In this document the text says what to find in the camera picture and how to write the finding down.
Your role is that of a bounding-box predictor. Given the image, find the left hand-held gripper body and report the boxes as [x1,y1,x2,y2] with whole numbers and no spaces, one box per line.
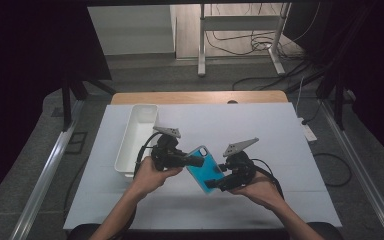
[150,125,188,172]

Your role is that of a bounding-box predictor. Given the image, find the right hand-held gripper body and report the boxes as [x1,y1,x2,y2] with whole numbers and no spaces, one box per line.
[219,136,260,192]

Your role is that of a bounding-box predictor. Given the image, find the translucent phone case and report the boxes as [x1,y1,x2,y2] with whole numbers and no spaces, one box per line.
[185,145,226,195]

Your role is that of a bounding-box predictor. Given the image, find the white plastic bin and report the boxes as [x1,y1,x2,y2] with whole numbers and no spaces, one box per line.
[114,103,160,178]

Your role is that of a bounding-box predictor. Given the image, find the person's left hand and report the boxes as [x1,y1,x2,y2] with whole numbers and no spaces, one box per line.
[131,155,184,198]

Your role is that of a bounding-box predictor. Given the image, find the person's right hand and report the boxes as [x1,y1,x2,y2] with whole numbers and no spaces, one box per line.
[227,171,284,213]

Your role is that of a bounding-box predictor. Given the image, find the wooden table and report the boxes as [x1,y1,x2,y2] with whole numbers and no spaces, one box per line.
[110,90,289,106]

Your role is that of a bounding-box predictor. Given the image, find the white power strip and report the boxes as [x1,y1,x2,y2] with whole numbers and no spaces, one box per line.
[297,116,318,143]

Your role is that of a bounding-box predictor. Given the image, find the black metal stand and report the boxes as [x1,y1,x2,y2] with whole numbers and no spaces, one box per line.
[60,74,116,132]
[314,63,349,132]

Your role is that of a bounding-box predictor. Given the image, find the person's legs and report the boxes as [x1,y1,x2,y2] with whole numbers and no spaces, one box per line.
[67,221,345,240]

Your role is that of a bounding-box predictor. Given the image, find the white panel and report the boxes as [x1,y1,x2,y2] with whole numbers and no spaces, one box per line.
[87,4,177,56]

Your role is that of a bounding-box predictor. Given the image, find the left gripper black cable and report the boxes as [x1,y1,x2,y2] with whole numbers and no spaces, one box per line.
[133,131,163,178]

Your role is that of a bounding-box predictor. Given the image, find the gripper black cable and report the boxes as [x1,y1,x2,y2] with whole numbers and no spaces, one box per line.
[133,131,163,178]
[250,157,286,200]

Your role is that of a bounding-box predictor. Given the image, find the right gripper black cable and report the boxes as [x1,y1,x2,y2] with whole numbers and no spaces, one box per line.
[250,157,286,200]

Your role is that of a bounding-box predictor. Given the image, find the looped black floor cable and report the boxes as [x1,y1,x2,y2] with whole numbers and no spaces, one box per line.
[312,151,353,188]

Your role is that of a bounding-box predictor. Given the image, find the aluminium rail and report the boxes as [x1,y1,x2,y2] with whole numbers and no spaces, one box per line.
[318,98,384,240]
[9,99,86,240]

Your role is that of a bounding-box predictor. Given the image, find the tangle of black cables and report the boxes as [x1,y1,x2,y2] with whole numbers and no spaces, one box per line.
[204,29,314,92]

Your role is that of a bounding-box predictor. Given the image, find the white metal desk frame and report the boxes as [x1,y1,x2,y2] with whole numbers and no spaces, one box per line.
[197,2,293,78]

